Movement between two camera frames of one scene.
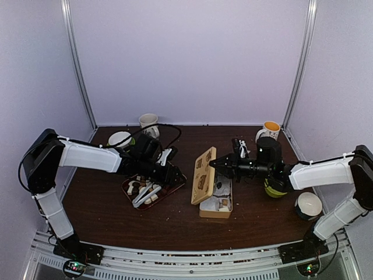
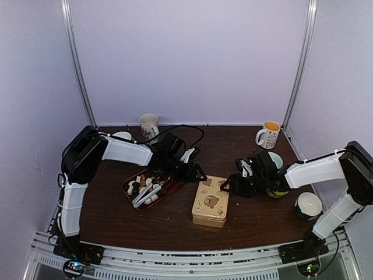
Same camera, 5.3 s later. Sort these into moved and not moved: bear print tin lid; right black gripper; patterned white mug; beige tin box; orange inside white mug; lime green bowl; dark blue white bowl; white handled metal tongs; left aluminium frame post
Moved: beige tin box; right black gripper; bear print tin lid
Not moved: left aluminium frame post; patterned white mug; lime green bowl; white handled metal tongs; dark blue white bowl; orange inside white mug
